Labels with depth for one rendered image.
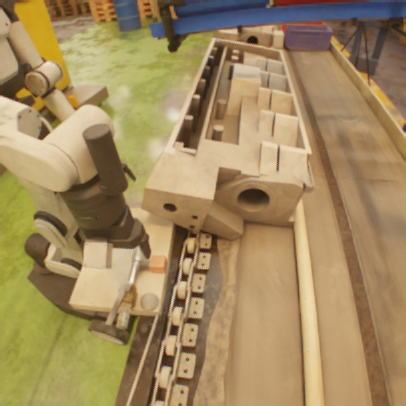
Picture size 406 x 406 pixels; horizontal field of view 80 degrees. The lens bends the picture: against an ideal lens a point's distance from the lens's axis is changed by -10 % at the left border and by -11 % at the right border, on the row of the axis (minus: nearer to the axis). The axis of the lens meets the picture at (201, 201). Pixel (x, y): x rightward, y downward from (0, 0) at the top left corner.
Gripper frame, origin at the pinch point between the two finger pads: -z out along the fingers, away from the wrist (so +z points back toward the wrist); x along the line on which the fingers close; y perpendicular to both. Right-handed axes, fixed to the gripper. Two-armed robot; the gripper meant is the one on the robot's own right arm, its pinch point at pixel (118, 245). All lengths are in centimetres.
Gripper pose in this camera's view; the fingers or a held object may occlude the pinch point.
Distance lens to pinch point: 54.3
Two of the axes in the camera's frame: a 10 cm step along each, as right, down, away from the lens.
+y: 0.6, -7.3, 6.8
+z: -0.6, -6.9, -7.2
